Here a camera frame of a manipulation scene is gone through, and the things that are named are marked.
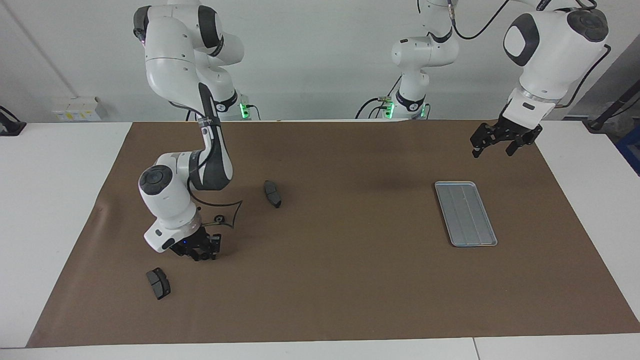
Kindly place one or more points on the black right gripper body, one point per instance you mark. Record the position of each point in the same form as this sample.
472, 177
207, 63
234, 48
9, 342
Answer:
192, 242

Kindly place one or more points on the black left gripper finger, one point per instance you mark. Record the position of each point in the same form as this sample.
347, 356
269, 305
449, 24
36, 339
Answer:
477, 145
513, 146

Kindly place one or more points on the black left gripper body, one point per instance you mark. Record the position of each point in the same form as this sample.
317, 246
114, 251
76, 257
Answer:
515, 131

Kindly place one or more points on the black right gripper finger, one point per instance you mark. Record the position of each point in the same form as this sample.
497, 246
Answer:
201, 255
216, 245

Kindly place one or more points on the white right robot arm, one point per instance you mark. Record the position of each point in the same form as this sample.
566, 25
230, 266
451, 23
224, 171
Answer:
170, 50

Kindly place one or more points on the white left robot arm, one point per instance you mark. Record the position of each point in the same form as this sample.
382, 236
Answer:
550, 55

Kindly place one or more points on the silver metal tray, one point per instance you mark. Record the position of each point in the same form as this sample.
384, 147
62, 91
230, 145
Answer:
465, 215

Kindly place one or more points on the dark grey brake pad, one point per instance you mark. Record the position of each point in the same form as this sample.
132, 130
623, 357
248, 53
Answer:
159, 284
272, 194

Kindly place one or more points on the black stand base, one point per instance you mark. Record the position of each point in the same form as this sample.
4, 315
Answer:
602, 120

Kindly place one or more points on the brown paper table mat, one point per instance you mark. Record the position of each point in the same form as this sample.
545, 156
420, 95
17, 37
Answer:
325, 280

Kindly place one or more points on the blue crate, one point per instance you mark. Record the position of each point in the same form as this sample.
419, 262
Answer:
631, 150

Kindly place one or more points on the white wall socket box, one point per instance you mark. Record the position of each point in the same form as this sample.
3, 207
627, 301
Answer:
77, 110

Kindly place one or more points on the black table clamp mount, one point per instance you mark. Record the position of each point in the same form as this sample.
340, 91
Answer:
10, 127

